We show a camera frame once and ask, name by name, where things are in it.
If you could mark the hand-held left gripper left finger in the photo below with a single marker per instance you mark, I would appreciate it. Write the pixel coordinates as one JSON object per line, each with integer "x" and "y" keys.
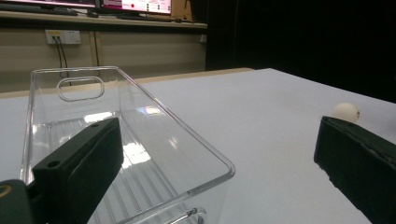
{"x": 77, "y": 168}

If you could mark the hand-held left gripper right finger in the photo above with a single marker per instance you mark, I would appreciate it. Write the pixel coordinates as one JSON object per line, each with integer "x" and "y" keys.
{"x": 358, "y": 165}

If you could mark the white ping pong ball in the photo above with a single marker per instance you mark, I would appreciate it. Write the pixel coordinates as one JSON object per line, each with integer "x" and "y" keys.
{"x": 346, "y": 111}

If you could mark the clear plastic storage bin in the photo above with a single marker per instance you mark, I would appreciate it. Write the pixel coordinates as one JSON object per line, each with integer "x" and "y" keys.
{"x": 174, "y": 155}

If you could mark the white table sheet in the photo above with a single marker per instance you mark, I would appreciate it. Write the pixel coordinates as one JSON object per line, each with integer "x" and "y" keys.
{"x": 264, "y": 130}

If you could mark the black curtain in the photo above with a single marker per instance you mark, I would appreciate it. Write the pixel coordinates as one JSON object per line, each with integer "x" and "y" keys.
{"x": 295, "y": 37}

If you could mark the wooden table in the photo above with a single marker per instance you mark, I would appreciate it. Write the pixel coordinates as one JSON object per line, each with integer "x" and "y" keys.
{"x": 186, "y": 75}

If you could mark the long beige desk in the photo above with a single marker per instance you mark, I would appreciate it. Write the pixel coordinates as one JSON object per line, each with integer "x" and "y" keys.
{"x": 93, "y": 21}

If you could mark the black keyboard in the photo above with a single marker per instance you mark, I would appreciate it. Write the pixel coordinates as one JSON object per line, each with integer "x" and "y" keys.
{"x": 37, "y": 10}

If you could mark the computer monitor with pink screen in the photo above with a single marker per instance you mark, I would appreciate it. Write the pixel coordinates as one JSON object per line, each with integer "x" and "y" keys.
{"x": 140, "y": 5}

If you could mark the brown cardboard box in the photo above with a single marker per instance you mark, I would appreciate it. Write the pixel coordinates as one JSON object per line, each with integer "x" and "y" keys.
{"x": 180, "y": 9}

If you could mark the white wall socket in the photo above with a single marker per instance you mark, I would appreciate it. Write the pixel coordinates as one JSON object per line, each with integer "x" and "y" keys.
{"x": 67, "y": 36}

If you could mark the computer monitor with dark frame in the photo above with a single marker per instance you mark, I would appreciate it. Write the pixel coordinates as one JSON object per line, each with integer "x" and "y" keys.
{"x": 46, "y": 2}

